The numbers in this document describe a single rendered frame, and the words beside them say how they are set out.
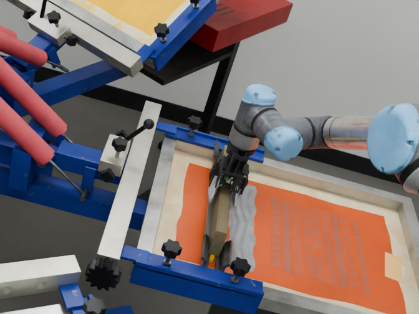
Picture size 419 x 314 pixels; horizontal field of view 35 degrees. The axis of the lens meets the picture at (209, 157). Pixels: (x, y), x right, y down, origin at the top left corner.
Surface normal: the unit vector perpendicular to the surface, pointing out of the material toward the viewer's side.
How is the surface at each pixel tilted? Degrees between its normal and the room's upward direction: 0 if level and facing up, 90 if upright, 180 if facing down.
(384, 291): 0
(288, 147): 90
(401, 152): 88
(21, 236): 0
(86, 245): 0
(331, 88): 90
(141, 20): 32
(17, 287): 90
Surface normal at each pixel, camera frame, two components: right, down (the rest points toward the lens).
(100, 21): -0.06, -0.49
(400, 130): -0.89, -0.04
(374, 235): 0.27, -0.79
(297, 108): -0.07, 0.55
